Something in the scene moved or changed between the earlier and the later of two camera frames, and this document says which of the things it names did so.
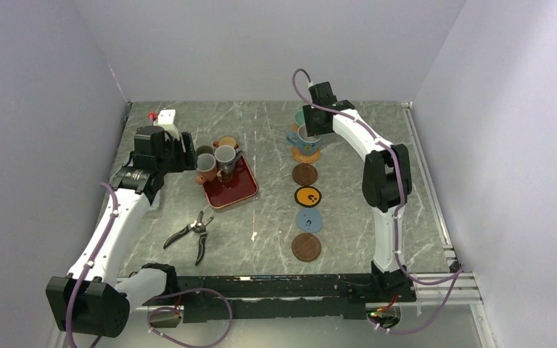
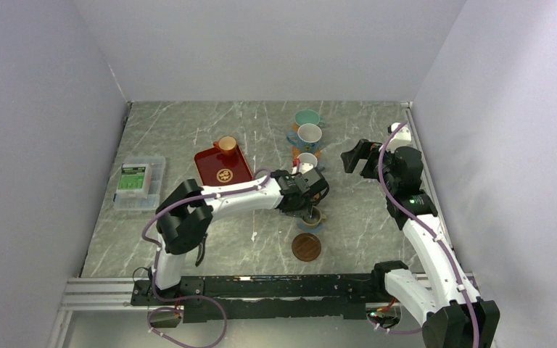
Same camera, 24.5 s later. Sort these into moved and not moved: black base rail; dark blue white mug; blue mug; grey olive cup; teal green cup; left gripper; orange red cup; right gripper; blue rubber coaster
Moved: grey olive cup; dark blue white mug; left gripper; right gripper
Not moved: black base rail; blue mug; orange red cup; blue rubber coaster; teal green cup
